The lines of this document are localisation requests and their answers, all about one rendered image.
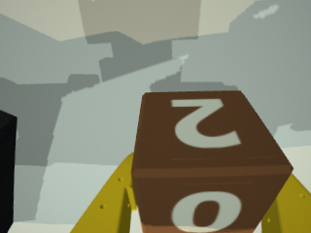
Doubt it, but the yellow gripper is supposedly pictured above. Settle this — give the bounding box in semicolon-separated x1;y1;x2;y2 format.
70;153;311;233

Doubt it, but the brown number cube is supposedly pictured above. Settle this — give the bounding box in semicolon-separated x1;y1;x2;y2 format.
131;90;294;233

